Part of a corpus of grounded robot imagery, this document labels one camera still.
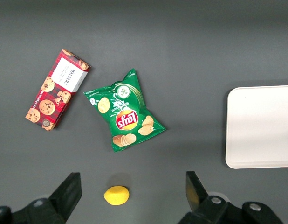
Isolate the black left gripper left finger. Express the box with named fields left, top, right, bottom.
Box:
left=0, top=172, right=82, bottom=224

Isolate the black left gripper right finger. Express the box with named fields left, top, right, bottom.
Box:
left=178, top=171, right=284, bottom=224

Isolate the white rectangular plastic tray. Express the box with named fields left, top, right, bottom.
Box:
left=225, top=85, right=288, bottom=169

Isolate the yellow lemon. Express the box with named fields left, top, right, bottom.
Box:
left=103, top=185, right=130, bottom=206

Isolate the red tartan cookie box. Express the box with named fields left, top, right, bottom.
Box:
left=25, top=49, right=91, bottom=132

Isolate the green Lay's chips bag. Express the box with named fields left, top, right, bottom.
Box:
left=83, top=68, right=166, bottom=153

